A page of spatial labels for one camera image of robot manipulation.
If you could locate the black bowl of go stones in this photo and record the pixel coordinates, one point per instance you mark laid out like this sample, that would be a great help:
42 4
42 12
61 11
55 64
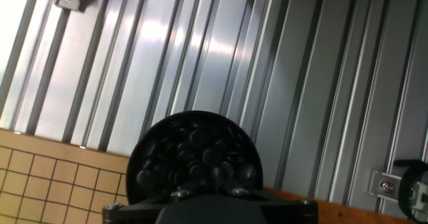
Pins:
194 150

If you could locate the tan go board mat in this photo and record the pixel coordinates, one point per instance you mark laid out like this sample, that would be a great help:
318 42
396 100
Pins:
50 184

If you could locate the aluminium camera post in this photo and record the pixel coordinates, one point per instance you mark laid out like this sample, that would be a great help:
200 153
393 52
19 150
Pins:
420 195

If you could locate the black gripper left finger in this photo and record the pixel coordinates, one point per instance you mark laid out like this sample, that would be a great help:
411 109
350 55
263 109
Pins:
182 192

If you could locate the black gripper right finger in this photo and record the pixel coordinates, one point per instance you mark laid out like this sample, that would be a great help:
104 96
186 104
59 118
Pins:
235 189

